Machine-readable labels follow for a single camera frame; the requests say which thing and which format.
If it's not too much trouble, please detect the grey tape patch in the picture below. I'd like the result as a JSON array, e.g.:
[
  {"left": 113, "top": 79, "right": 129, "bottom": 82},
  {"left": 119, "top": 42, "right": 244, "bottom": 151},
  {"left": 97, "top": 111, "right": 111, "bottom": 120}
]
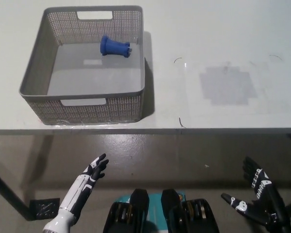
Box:
[{"left": 199, "top": 66, "right": 258, "bottom": 106}]

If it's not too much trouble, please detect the black teal robot body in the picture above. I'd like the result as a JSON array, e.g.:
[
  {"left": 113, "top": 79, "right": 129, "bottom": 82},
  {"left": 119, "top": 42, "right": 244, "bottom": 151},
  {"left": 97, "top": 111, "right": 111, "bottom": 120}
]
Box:
[{"left": 103, "top": 188, "right": 220, "bottom": 233}]

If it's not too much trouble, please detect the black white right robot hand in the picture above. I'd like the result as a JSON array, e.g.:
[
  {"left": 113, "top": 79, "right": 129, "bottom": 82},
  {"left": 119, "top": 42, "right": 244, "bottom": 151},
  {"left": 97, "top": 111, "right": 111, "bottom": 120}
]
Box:
[{"left": 220, "top": 156, "right": 289, "bottom": 228}]

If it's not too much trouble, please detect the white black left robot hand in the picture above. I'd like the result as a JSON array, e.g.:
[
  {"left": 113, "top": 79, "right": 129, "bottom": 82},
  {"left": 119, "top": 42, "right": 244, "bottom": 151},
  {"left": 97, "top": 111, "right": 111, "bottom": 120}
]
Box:
[{"left": 59, "top": 153, "right": 110, "bottom": 218}]

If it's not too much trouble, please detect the grey perforated plastic basket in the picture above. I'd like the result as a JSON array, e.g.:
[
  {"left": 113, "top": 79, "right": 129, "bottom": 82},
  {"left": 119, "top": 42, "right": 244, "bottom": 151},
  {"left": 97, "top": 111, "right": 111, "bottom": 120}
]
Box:
[{"left": 18, "top": 5, "right": 146, "bottom": 126}]

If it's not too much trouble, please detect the black table foot plate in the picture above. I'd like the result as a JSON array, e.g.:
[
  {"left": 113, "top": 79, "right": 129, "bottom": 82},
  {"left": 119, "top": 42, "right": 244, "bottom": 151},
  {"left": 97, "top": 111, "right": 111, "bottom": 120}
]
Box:
[{"left": 30, "top": 198, "right": 61, "bottom": 220}]

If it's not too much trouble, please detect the blue rook chess piece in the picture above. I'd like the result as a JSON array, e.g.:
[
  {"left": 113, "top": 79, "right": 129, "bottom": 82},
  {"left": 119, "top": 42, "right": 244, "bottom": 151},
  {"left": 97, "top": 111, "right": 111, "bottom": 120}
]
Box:
[{"left": 99, "top": 35, "right": 133, "bottom": 58}]

